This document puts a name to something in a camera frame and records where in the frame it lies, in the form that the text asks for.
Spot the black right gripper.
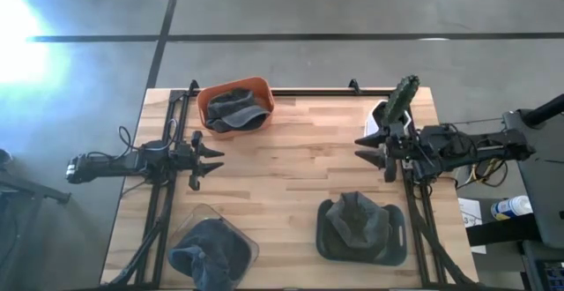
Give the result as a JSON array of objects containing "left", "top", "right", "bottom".
[{"left": 354, "top": 121, "right": 419, "bottom": 183}]

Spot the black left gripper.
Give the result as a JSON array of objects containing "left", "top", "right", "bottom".
[{"left": 171, "top": 130, "right": 226, "bottom": 191}]

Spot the dark grey cap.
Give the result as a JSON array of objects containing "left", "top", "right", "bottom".
[{"left": 205, "top": 87, "right": 272, "bottom": 133}]

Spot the grey-green denim cap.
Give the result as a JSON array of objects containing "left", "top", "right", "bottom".
[{"left": 323, "top": 190, "right": 393, "bottom": 257}]

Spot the blue denim cap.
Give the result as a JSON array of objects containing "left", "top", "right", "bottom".
[
  {"left": 167, "top": 242, "right": 211, "bottom": 291},
  {"left": 189, "top": 218, "right": 253, "bottom": 286}
]

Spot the white plant pot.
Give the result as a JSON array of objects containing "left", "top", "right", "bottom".
[{"left": 366, "top": 99, "right": 415, "bottom": 136}]

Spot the clear plastic bin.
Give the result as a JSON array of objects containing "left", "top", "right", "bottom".
[{"left": 166, "top": 202, "right": 260, "bottom": 290}]

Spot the orange plastic bin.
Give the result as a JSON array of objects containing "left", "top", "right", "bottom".
[{"left": 197, "top": 76, "right": 276, "bottom": 140}]

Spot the blue plastic bin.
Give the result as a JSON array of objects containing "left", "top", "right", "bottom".
[{"left": 315, "top": 197, "right": 409, "bottom": 267}]

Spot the white paper sheet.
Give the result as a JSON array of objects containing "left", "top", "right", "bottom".
[{"left": 457, "top": 197, "right": 488, "bottom": 255}]

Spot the white bottle with blue label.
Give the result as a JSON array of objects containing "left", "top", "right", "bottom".
[{"left": 490, "top": 195, "right": 534, "bottom": 221}]

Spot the dark grey side desk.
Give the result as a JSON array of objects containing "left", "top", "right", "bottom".
[{"left": 501, "top": 92, "right": 564, "bottom": 249}]

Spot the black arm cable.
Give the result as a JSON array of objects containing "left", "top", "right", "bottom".
[{"left": 116, "top": 125, "right": 138, "bottom": 152}]

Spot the yellow cable bundle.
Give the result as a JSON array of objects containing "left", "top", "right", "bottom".
[{"left": 456, "top": 157, "right": 508, "bottom": 190}]

